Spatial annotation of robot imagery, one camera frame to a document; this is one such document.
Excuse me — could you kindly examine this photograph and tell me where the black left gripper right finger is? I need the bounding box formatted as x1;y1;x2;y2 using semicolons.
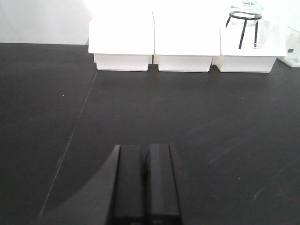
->
144;143;182;225

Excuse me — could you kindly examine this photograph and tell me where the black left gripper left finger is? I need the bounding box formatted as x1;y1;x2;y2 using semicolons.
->
112;145;144;225

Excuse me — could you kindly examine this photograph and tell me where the white left storage bin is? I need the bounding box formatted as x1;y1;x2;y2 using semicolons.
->
88;13;154;71

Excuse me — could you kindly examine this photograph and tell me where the white storage bin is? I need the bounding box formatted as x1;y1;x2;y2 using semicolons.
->
154;12;221;73
88;13;154;71
213;19;286;73

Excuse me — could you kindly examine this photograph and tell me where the white middle storage bin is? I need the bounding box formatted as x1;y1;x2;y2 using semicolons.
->
154;12;221;73

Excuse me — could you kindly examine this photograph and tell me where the white right storage bin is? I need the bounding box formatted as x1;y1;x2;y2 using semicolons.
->
213;19;286;73

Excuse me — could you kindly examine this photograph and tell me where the black metal tripod stand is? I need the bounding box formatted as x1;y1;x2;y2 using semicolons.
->
225;11;262;49

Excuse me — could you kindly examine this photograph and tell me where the white rack at right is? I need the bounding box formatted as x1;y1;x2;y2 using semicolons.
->
278;26;300;68

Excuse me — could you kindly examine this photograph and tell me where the clear glass jar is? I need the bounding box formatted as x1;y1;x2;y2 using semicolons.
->
230;0;263;27

